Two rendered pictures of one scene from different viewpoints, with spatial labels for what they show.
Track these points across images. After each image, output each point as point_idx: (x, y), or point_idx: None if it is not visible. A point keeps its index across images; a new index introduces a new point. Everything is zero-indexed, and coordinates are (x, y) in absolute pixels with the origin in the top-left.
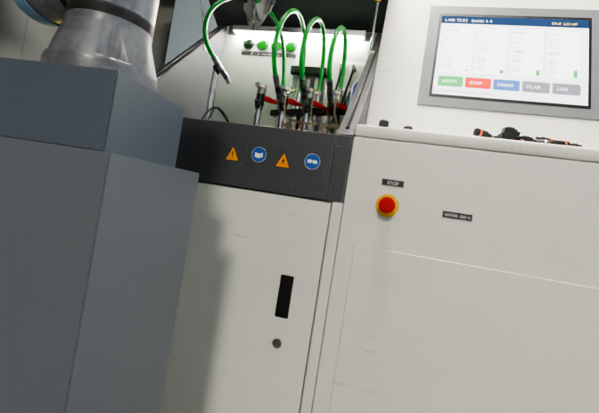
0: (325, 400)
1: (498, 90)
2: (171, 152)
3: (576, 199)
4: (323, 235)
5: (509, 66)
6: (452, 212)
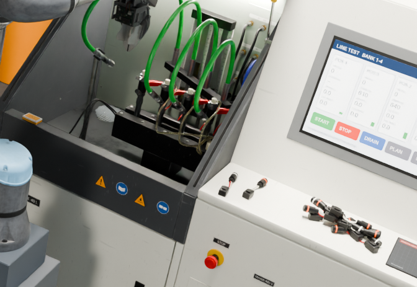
0: None
1: (363, 144)
2: (41, 258)
3: None
4: (167, 263)
5: (381, 120)
6: (260, 276)
